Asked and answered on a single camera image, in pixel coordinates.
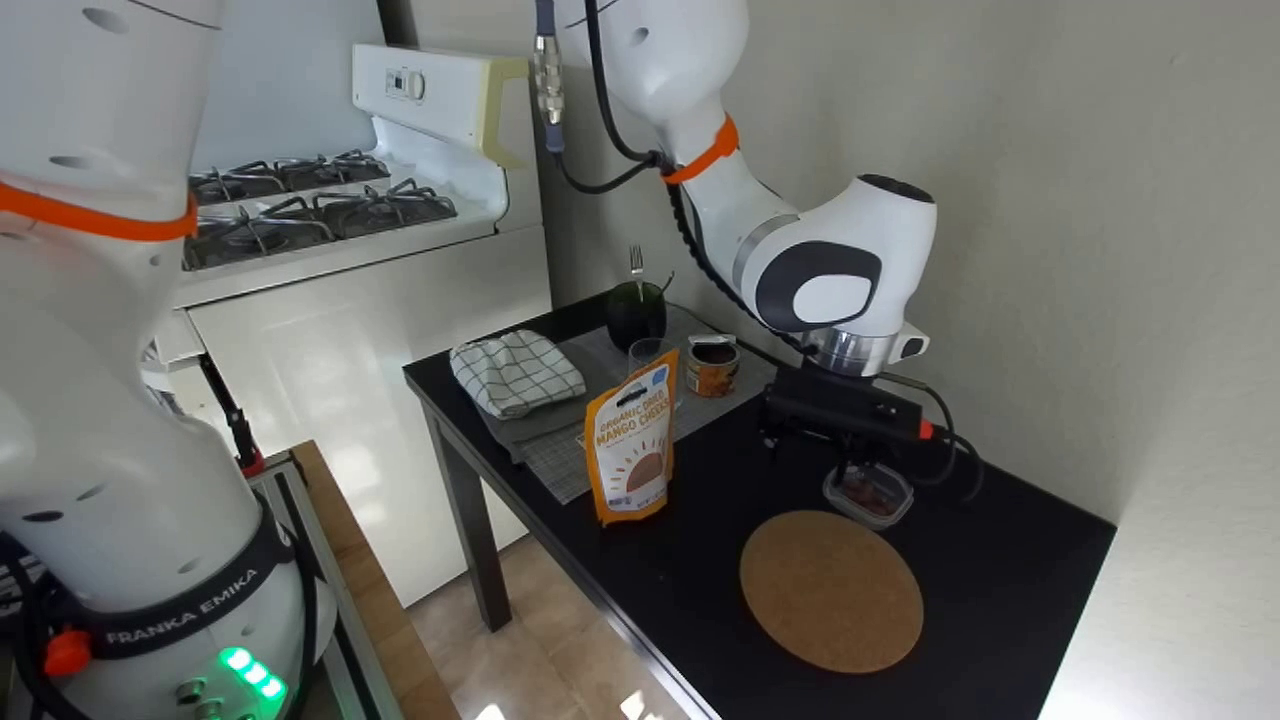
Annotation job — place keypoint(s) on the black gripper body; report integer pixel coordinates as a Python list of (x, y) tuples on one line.
[(872, 407)]

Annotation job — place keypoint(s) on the small clear plastic lunchbox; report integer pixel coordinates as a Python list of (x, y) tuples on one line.
[(871, 497)]

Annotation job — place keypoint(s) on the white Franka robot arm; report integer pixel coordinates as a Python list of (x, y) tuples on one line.
[(83, 401)]

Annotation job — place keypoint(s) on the orange paper cup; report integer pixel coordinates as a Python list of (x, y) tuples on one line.
[(713, 367)]

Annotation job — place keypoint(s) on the clear glass cup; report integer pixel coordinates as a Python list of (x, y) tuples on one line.
[(645, 357)]

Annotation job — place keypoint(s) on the round cork mat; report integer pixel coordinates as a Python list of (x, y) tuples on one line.
[(832, 593)]

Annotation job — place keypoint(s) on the orange white mango snack bag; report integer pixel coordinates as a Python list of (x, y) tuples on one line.
[(630, 446)]

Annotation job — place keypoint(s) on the dark green glass bottle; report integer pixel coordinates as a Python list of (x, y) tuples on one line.
[(637, 319)]

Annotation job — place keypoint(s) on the grey cloth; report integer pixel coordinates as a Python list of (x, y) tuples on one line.
[(600, 351)]

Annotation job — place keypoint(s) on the grey woven placemat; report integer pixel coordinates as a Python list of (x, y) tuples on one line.
[(561, 461)]

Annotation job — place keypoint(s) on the white checkered towel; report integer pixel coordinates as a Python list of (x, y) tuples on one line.
[(512, 375)]

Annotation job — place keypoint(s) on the black table leg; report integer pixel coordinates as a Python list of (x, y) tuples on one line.
[(467, 523)]

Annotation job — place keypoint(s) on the wooden edged robot stand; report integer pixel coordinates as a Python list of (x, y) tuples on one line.
[(360, 584)]

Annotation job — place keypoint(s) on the white stove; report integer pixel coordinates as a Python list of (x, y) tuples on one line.
[(344, 361)]

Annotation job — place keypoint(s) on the black stove burner grate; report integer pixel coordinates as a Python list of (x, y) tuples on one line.
[(320, 221), (287, 174)]

